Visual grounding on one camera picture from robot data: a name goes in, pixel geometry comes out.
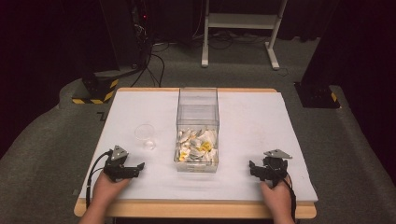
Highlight black yellow striped stand base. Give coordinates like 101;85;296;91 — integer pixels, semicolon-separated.
71;68;120;105

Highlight person's right hand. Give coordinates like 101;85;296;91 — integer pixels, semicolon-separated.
260;175;294;219

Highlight clear plastic cup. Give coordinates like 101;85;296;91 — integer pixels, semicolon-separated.
134;123;157;151

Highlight clear plastic box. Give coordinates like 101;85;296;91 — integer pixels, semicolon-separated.
173;87;220;174

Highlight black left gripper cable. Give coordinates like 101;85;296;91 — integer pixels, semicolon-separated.
85;150;113;209

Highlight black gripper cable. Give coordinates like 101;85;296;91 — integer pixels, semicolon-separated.
85;150;113;209
279;175;297;222

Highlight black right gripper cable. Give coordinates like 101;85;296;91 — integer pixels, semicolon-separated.
279;175;297;222

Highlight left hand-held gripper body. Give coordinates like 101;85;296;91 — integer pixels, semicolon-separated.
103;145;133;183

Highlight white metal stand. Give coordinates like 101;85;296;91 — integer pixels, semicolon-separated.
200;0;289;71

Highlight black computer tower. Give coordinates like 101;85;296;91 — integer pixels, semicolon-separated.
98;0;151;72

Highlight black floor cables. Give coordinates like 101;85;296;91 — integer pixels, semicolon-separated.
130;40;166;89

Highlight pile of white yellow packets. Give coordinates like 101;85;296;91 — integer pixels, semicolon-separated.
176;125;219;163

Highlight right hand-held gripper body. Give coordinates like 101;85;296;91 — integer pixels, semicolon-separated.
261;148;293;189

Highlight white table mat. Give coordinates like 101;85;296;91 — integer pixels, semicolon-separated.
78;90;319;203

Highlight person's left hand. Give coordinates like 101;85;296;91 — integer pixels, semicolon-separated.
92;170;132;207

